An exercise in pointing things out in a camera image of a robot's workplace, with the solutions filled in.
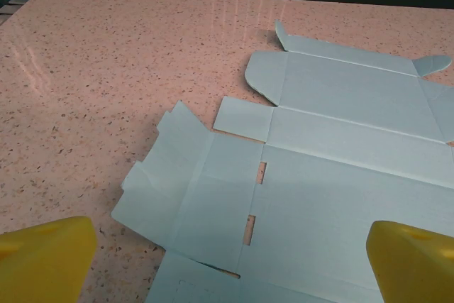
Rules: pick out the light blue paper box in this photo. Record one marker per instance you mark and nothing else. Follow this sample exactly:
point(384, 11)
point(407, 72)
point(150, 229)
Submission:
point(319, 175)

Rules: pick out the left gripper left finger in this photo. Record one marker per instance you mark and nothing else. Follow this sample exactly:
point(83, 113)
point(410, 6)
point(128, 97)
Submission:
point(42, 264)

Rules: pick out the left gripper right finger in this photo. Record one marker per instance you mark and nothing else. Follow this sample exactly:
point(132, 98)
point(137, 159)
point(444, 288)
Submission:
point(415, 267)

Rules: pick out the aluminium side rail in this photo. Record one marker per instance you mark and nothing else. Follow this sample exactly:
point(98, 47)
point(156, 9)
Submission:
point(10, 8)

